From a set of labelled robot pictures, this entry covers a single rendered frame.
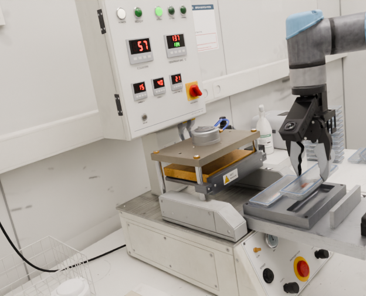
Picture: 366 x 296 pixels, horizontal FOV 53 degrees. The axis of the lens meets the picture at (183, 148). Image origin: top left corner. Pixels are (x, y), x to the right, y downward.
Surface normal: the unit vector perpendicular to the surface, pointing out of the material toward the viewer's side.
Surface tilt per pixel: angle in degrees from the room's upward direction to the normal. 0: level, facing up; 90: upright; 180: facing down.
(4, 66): 90
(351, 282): 0
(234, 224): 40
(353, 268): 0
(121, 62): 90
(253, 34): 90
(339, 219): 90
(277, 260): 65
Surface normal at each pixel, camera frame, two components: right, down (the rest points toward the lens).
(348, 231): -0.15, -0.95
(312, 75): 0.00, 0.25
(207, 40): 0.73, 0.07
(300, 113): -0.50, -0.67
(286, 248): 0.58, -0.33
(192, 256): -0.69, 0.29
